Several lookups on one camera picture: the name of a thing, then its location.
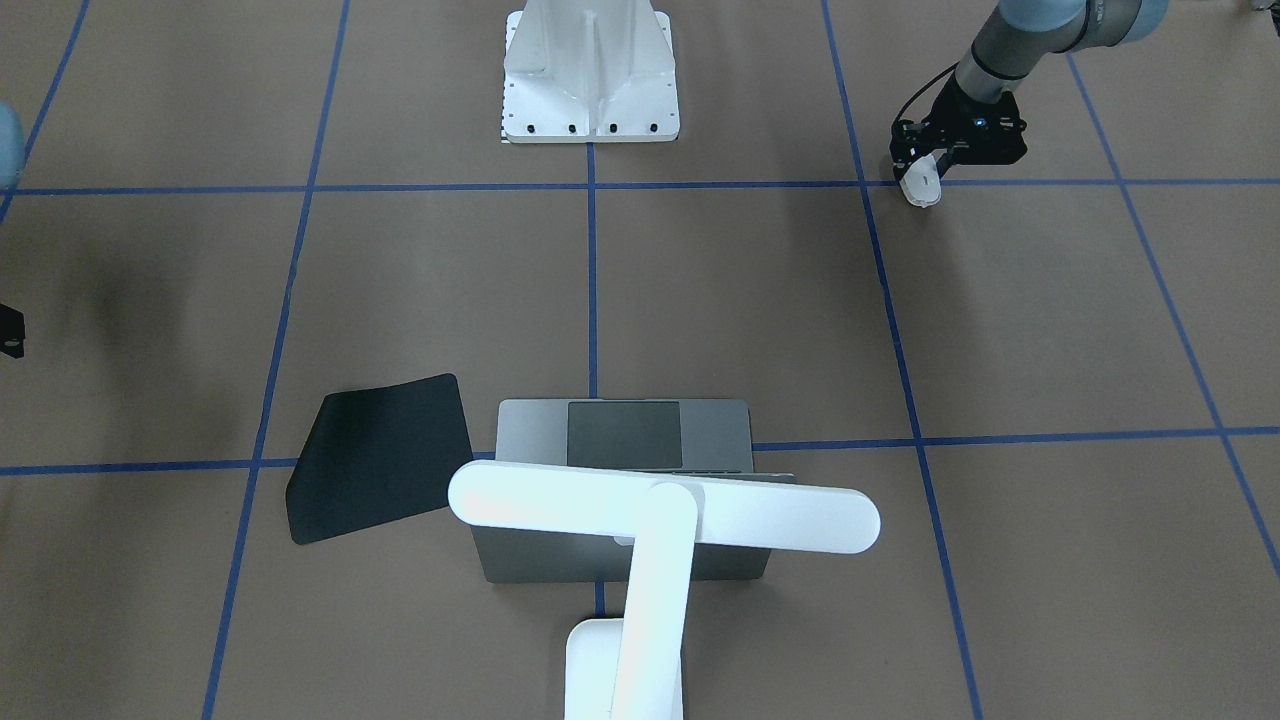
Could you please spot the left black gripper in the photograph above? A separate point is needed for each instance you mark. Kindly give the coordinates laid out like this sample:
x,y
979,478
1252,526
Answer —
x,y
944,111

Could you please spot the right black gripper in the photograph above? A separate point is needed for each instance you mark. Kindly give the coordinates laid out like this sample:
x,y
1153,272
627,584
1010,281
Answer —
x,y
9,332

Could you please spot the white computer mouse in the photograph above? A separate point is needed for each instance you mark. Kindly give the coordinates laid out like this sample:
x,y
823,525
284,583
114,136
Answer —
x,y
921,182

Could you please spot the grey laptop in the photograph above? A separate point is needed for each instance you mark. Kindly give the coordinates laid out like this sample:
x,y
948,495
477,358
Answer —
x,y
627,441

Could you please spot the black mouse pad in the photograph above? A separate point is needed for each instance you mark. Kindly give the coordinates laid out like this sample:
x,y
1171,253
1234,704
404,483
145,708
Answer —
x,y
377,455

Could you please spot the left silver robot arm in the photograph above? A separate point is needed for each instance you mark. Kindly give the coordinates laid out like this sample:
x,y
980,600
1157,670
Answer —
x,y
1017,34

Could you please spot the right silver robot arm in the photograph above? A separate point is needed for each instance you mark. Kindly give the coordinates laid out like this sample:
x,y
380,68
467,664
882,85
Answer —
x,y
13,158

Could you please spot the white desk lamp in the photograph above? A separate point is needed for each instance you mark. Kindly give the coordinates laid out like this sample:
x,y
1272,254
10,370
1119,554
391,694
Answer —
x,y
631,668

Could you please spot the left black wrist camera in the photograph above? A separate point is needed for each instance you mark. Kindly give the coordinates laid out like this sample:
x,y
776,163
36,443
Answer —
x,y
910,141

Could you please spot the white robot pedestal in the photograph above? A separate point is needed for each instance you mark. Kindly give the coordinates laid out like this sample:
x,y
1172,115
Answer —
x,y
589,72

